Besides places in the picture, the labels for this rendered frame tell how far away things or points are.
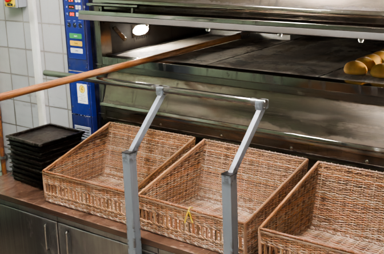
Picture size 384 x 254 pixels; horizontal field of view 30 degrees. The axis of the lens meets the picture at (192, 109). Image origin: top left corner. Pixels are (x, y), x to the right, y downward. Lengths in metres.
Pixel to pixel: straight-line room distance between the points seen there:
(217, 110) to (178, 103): 0.23
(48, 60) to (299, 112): 1.54
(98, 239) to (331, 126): 1.11
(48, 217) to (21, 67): 1.09
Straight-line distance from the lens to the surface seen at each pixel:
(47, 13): 3.92
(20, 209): 3.56
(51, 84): 2.99
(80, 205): 3.28
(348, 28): 2.68
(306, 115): 3.00
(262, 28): 2.86
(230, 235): 2.61
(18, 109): 4.26
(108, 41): 3.69
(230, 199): 2.55
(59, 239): 3.40
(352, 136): 2.91
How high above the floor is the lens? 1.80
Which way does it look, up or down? 14 degrees down
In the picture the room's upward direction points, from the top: 2 degrees counter-clockwise
